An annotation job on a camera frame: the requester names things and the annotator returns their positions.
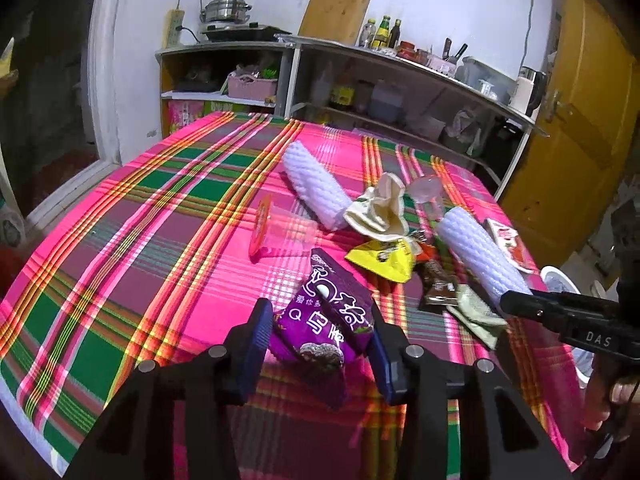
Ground yellow-green sauce bottle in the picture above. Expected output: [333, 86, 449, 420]
[373, 14, 392, 50]

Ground yellowish power strip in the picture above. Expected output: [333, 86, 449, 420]
[164, 8, 184, 49]

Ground white foam net sleeve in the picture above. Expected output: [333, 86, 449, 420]
[437, 208, 534, 307]
[282, 141, 354, 232]

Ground yellow wooden door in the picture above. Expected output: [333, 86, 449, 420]
[500, 0, 640, 262]

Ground small white shelf unit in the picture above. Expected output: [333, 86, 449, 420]
[154, 39, 301, 142]

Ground red and white wrapper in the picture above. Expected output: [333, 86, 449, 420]
[484, 218, 535, 275]

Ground brown snack wrapper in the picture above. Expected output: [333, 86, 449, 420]
[414, 242, 461, 312]

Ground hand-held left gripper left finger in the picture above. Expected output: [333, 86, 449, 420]
[62, 299, 275, 480]

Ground grey plastic container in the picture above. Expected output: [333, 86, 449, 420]
[369, 82, 406, 126]

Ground knives in holder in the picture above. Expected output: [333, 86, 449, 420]
[442, 37, 469, 69]

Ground clear plastic container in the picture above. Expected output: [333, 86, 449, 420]
[459, 55, 519, 101]

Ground white trash bin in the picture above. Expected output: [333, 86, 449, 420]
[540, 265, 597, 389]

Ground dark glass sliding door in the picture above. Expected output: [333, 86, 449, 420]
[0, 0, 126, 241]

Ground wooden cutting board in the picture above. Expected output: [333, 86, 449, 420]
[298, 0, 374, 46]

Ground pink plastic basket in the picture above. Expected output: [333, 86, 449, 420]
[227, 70, 279, 104]

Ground black induction cooktop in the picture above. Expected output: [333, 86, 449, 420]
[198, 21, 279, 44]

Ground steel pot with lid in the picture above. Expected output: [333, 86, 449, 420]
[202, 0, 254, 24]

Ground white electric kettle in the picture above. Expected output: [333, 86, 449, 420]
[509, 65, 547, 116]

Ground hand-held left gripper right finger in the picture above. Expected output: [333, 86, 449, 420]
[369, 307, 573, 480]

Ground yellow oil bottle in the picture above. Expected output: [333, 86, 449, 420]
[332, 74, 356, 109]

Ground yellow snack packet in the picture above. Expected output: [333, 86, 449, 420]
[344, 237, 416, 284]

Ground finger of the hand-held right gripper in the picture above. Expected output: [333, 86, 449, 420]
[500, 287, 623, 334]

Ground clear cup with red rim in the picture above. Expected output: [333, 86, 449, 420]
[248, 195, 319, 261]

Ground pink printed box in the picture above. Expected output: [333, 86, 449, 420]
[167, 99, 206, 136]

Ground cream crumpled wrapper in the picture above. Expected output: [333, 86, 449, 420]
[343, 172, 407, 239]

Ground person's right hand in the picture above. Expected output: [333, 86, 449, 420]
[584, 351, 640, 432]

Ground purple snack packet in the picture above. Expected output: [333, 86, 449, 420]
[270, 248, 377, 409]

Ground pale green wrapper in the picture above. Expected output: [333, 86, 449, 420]
[444, 284, 509, 350]

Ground clear plastic cup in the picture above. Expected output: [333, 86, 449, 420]
[407, 174, 454, 222]

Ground long white shelf unit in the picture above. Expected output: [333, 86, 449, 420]
[284, 40, 549, 197]

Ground pink plaid tablecloth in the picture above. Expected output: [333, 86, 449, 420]
[0, 110, 590, 480]

